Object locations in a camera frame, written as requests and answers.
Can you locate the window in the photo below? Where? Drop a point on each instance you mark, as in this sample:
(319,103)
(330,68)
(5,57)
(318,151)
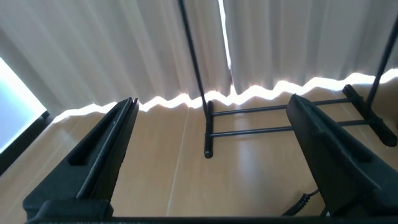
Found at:
(15,105)

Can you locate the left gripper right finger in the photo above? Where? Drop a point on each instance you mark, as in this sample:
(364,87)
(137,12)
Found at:
(342,186)

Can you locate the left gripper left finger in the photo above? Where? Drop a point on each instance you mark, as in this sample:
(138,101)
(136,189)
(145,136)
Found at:
(62,189)

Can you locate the black clothes rack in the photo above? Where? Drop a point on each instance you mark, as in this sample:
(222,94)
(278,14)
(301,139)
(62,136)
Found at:
(208,137)

